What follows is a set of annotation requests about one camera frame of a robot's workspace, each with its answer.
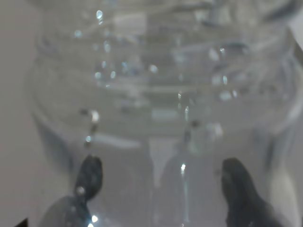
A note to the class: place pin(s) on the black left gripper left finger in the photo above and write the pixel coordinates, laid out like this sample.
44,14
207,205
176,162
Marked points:
61,199

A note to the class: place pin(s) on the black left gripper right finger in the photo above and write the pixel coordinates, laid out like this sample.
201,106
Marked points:
245,206

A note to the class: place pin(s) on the clear plastic bottle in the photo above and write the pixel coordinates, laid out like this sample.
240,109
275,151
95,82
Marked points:
163,91

